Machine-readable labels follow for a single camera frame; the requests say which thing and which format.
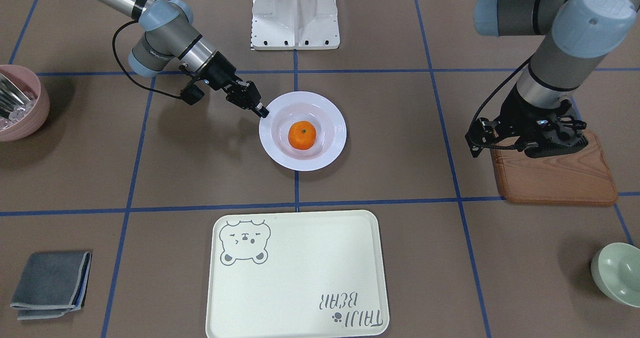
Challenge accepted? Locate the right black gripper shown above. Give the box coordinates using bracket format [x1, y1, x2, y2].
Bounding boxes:
[186, 52, 270, 119]

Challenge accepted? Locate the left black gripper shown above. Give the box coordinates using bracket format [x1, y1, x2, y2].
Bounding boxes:
[492, 87, 589, 159]

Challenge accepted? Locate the orange mandarin fruit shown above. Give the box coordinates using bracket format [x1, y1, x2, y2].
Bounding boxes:
[287, 120, 317, 151]

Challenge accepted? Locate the white ridged plate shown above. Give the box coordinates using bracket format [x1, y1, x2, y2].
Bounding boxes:
[258, 91, 347, 172]

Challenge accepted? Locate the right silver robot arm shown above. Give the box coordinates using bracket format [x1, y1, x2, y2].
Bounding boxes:
[97, 0, 269, 119]

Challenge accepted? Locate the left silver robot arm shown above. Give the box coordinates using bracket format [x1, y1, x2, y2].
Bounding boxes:
[465, 0, 639, 159]

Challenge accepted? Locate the brown wooden tray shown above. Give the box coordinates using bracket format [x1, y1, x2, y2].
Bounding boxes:
[491, 130, 618, 207]

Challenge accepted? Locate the white bear serving tray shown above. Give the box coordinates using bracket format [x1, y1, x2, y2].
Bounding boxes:
[205, 210, 390, 338]

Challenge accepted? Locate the pale green bowl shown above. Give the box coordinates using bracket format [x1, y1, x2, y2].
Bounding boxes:
[590, 242, 640, 308]

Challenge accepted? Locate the pink bowl with cutlery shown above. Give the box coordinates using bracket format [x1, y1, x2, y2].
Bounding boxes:
[0, 64, 50, 142]

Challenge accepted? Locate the grey folded cloth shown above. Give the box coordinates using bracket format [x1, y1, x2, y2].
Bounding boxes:
[10, 251, 93, 321]

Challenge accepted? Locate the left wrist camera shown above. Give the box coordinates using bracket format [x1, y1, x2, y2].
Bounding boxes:
[464, 117, 497, 159]

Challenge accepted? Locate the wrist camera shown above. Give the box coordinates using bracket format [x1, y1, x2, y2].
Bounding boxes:
[179, 83, 205, 106]
[464, 117, 497, 159]

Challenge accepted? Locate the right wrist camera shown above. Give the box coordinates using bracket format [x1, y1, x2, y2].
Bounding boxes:
[179, 83, 205, 106]

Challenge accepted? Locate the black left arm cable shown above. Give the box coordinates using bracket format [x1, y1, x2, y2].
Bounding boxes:
[468, 56, 532, 152]

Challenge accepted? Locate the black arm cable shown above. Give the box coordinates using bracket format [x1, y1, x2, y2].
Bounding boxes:
[468, 56, 532, 152]
[112, 20, 184, 100]

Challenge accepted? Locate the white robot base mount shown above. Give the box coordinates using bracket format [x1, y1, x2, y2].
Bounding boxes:
[250, 0, 341, 51]

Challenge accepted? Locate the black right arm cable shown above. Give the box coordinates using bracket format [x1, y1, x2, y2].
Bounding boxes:
[112, 20, 184, 100]

